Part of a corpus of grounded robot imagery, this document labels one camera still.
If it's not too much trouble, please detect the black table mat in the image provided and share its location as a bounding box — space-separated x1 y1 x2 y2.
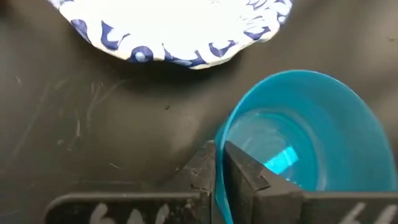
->
0 0 398 224

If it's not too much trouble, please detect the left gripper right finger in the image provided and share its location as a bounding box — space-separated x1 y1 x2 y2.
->
223 140 398 224

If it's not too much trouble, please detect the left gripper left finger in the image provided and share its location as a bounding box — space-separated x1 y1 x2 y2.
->
45 139 217 224

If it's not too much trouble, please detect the blue patterned paper plate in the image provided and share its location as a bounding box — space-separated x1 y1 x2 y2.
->
48 0 294 70

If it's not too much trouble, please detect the teal plastic bowl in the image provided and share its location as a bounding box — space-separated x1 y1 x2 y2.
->
213 69 398 224

